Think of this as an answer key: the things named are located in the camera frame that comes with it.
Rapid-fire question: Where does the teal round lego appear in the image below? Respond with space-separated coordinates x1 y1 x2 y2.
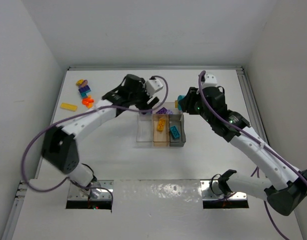
174 95 186 111

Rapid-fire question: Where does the purple slope lego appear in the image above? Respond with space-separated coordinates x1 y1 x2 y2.
155 107 168 115

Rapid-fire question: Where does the teal 2x4 lego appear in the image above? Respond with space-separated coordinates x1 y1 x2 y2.
169 125 181 140

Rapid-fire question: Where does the long yellow lego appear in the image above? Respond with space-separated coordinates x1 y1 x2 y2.
60 102 78 112

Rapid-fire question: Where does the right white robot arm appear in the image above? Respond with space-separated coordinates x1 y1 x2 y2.
177 86 307 216

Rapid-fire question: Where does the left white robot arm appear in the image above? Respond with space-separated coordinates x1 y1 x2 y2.
41 74 164 188

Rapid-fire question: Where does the clear rear container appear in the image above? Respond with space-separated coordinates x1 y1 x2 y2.
138 101 182 121

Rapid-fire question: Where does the grey plastic container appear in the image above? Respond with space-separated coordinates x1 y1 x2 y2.
168 114 186 147

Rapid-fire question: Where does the clear front-left container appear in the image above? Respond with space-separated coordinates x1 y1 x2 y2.
136 120 153 144

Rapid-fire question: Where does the amber plastic container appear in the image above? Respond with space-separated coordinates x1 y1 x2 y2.
152 114 170 147

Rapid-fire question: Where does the orange lego cluster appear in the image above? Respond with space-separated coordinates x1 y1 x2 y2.
81 95 94 109

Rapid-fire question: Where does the teal square lego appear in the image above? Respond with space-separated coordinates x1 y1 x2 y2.
80 92 88 99

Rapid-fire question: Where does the white front cover panel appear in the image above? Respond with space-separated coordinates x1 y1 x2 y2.
13 180 302 240

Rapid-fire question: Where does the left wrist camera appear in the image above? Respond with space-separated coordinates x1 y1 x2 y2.
145 79 164 97

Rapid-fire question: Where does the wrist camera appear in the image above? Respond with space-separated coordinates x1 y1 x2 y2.
201 72 218 89
145 79 164 97

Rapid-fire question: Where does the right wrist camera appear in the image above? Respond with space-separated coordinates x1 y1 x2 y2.
201 72 218 89

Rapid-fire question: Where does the rear aluminium rail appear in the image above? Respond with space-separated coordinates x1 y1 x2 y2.
67 65 244 71

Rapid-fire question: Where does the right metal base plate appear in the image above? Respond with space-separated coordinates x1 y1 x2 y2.
200 178 248 201

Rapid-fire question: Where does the metal base plate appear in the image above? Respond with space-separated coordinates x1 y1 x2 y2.
67 180 113 201
200 178 248 201

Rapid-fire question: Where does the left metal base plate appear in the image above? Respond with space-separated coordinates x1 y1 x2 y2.
67 180 113 201

